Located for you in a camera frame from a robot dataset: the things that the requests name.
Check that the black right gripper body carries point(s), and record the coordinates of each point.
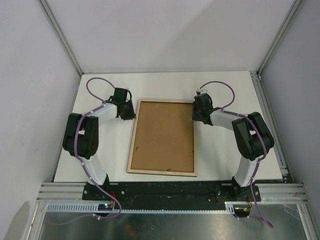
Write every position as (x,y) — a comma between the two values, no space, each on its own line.
(196,113)

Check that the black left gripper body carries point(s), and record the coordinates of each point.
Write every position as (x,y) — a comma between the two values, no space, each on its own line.
(128,111)

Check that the brown frame backing board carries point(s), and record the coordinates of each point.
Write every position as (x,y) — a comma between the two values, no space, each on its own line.
(162,137)

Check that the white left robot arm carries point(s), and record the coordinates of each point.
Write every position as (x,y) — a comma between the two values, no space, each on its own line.
(81,137)

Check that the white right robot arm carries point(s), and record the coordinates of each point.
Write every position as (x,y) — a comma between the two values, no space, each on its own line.
(253,138)

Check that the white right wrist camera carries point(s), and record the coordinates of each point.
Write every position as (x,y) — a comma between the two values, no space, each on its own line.
(201,89)

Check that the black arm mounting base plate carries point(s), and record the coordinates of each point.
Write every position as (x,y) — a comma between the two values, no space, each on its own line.
(172,195)

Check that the white slotted cable duct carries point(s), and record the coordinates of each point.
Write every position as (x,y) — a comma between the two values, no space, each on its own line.
(104,208)

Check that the left aluminium corner post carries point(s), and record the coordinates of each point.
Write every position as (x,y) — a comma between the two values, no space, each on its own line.
(52,20)

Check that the aluminium corner post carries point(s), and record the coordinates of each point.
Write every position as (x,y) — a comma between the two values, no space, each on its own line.
(52,20)
(280,34)

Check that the right aluminium corner post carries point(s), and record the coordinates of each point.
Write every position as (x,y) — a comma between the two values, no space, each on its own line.
(280,34)

